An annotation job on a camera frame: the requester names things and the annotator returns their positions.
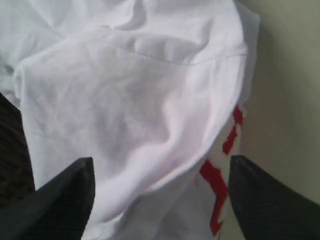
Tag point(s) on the dark red wicker basket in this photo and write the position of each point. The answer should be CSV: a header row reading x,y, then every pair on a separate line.
x,y
16,176

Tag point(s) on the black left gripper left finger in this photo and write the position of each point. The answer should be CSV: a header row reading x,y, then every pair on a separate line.
x,y
59,210

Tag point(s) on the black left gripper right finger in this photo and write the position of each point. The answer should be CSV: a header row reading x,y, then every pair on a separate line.
x,y
267,209

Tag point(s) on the white t-shirt red lettering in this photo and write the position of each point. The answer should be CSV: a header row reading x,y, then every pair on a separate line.
x,y
152,90

